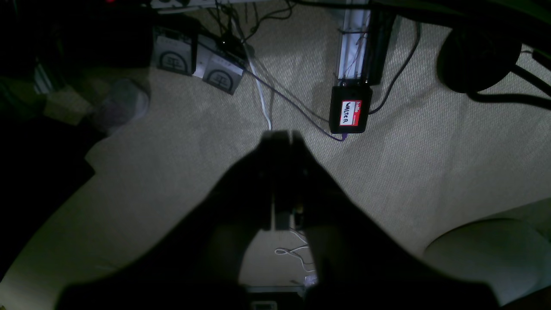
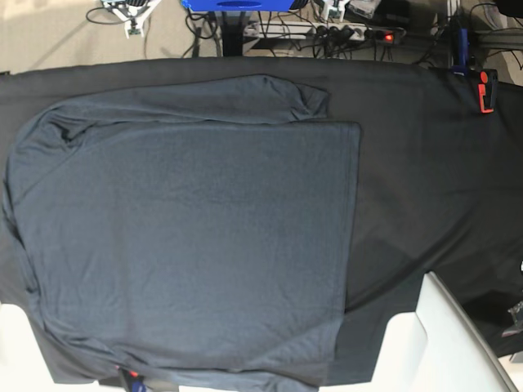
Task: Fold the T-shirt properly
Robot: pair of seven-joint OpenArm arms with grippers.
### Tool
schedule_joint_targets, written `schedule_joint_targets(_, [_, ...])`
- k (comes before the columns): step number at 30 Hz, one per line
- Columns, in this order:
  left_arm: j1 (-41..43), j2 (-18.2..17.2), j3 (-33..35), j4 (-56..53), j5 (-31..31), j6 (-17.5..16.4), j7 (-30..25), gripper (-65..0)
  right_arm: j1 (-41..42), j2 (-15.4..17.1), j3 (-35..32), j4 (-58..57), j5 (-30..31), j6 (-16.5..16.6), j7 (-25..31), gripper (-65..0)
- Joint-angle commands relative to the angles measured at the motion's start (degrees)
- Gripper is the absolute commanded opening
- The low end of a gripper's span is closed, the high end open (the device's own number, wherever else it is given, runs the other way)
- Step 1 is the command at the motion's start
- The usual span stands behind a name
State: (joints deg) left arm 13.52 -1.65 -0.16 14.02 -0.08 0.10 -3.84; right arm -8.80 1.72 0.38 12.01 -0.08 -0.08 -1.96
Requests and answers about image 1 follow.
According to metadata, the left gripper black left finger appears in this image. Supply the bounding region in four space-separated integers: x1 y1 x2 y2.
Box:
56 131 281 310

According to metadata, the grey foot pedal left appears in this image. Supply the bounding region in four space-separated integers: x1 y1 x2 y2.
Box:
151 26 198 76

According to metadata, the aluminium frame leg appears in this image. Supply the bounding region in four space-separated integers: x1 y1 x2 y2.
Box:
335 9 397 87

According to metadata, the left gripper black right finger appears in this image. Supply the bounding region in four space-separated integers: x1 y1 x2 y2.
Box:
291 131 499 310

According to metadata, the black office chair base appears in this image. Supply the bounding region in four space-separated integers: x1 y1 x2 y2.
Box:
436 28 550 110

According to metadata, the black box with name tag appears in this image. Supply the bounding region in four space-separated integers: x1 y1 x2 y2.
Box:
329 86 373 134

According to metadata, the white cable on floor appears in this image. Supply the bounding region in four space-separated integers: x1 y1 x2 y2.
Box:
232 17 272 130

